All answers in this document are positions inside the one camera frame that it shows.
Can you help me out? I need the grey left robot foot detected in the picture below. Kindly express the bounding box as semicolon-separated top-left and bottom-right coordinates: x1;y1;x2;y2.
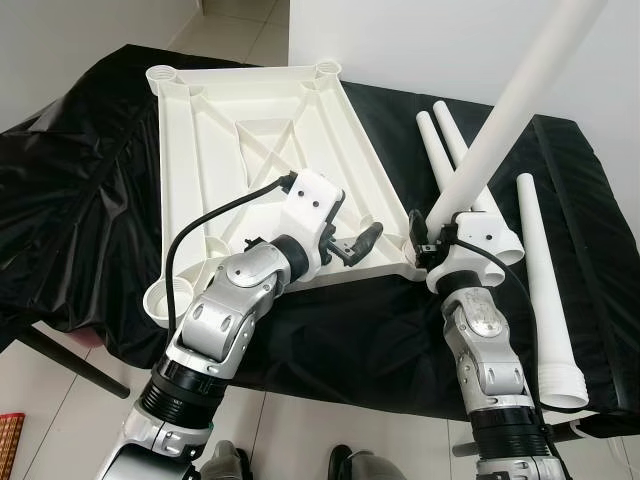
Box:
200;440;251;480

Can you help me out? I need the red woven mat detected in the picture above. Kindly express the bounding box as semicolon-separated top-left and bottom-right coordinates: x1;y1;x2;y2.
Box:
0;412;26;479

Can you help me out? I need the grey robot foot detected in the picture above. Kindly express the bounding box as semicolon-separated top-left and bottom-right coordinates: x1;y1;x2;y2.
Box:
200;440;251;480
328;447;406;480

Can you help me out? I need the black table cloth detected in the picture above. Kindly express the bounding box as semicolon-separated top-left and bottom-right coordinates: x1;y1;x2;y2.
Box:
0;42;640;441

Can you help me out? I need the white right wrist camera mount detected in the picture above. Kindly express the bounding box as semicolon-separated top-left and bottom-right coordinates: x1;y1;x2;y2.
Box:
428;210;523;296

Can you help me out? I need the white plastic children table top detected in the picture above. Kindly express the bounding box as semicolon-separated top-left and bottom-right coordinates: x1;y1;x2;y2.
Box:
145;60;421;326

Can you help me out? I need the black metal table bar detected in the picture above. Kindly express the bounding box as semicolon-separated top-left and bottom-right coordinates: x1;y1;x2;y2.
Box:
15;325;131;399

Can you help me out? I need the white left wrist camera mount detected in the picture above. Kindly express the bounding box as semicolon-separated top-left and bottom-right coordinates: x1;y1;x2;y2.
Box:
280;170;346;271

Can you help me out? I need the white plastic table leg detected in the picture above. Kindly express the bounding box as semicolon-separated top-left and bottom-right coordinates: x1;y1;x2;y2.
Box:
415;111;456;196
513;173;591;411
423;0;611;233
435;100;525;266

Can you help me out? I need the grey right robot foot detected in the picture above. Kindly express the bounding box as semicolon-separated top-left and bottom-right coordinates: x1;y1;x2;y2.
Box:
328;447;406;480

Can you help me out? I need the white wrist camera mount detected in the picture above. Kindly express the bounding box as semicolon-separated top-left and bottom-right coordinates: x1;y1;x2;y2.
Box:
428;210;523;296
280;170;346;271

